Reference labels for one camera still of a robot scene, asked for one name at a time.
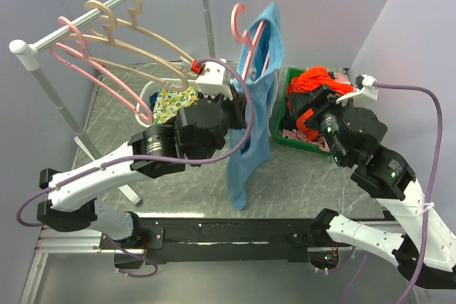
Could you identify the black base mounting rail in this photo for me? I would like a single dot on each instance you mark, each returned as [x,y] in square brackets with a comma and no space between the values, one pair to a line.
[197,240]

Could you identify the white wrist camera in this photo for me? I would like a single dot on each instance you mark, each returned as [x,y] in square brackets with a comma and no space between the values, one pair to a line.
[365,92]
[212,79]

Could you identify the orange garment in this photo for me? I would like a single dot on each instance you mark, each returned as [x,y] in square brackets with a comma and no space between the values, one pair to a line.
[310,80]

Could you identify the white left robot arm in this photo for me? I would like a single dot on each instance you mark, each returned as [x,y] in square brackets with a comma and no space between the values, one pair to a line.
[75,203]

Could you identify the light blue shorts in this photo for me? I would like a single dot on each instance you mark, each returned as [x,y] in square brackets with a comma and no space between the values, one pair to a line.
[263,83]

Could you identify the green plastic tray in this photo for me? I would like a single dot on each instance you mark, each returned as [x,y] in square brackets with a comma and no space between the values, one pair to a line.
[291,72]

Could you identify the aluminium frame rail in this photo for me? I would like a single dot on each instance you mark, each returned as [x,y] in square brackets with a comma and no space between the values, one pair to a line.
[51,241]

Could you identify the beige hanger left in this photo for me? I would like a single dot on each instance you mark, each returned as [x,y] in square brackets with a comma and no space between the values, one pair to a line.
[185,82]

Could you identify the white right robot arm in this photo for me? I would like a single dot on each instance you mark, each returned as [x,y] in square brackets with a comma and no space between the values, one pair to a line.
[424,253]

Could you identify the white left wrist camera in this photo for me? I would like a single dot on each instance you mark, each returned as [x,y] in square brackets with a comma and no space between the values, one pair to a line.
[212,79]

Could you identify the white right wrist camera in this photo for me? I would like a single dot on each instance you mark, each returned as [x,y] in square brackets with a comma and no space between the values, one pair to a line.
[365,92]

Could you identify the beige hanger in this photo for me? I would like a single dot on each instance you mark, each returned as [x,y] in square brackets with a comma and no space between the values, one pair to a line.
[111,24]
[185,82]

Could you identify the navy pink floral garment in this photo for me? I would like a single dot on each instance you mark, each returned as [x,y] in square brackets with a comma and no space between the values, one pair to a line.
[293,132]

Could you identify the beige hanger right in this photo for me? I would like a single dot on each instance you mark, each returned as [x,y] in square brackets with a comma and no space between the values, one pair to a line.
[111,24]

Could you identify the white metal clothes rack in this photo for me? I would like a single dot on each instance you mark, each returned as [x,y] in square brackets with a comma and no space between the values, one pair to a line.
[28,55]

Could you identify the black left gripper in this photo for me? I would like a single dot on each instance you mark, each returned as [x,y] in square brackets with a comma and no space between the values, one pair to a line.
[238,107]

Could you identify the lemon print cloth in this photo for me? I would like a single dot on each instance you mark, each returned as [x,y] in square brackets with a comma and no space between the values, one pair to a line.
[168,102]

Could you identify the white plastic laundry basket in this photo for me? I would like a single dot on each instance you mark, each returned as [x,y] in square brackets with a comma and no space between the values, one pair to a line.
[153,87]

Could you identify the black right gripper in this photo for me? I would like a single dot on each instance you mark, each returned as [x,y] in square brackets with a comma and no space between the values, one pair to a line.
[323,97]

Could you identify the pink hanger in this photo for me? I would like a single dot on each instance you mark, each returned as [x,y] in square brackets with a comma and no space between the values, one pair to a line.
[244,38]
[140,108]

